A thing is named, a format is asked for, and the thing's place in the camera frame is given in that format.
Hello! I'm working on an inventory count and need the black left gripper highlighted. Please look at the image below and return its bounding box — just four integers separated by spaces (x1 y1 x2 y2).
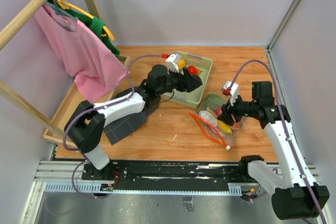
157 66 202 96

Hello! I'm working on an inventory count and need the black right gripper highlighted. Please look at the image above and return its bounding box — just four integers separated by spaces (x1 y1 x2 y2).
217 91 258 126

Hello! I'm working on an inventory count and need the yellow fake banana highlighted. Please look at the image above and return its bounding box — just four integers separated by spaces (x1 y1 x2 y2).
217 120 232 134

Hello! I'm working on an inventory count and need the clear zip top bag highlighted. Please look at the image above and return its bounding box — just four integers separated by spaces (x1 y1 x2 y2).
189 93 247 150

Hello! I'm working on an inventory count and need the green fake leafy vegetable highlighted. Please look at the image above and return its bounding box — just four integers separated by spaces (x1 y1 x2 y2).
201 93 228 112

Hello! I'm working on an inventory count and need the yellow fake orange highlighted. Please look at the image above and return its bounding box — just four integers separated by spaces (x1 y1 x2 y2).
177 59 186 69

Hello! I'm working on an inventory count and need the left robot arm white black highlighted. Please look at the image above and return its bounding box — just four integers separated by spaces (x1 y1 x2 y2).
65 65 202 180

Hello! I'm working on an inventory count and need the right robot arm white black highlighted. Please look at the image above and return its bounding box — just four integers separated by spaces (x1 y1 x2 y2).
218 81 330 220

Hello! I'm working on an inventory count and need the light green plastic basket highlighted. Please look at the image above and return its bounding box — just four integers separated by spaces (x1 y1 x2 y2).
162 51 213 109

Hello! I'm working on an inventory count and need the dark grey checked cloth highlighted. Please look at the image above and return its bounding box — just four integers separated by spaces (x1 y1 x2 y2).
104 98 160 145

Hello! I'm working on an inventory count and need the pink t-shirt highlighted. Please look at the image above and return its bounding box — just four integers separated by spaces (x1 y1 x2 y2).
34 4 127 103

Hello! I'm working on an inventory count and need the green t-shirt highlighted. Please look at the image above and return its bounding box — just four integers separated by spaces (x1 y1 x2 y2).
67 9 120 57

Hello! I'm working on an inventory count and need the wooden clothes rack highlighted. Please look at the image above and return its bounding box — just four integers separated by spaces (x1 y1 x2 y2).
0 0 132 149

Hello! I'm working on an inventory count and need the yellow clothes hanger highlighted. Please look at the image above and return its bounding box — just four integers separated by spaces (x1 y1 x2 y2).
47 0 116 41

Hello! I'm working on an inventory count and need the grey clothes hanger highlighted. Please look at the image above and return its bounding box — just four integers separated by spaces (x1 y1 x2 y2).
45 0 78 23

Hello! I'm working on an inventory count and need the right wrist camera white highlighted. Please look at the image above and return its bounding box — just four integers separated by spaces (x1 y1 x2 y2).
222 81 239 106

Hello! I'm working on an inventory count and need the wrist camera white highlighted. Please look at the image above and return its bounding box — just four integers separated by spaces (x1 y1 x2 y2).
161 52 181 72
222 81 239 106

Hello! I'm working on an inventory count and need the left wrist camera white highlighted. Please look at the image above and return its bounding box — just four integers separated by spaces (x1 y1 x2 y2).
161 52 181 72

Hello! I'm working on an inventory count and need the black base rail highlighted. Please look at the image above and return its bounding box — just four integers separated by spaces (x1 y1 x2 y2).
49 157 271 198

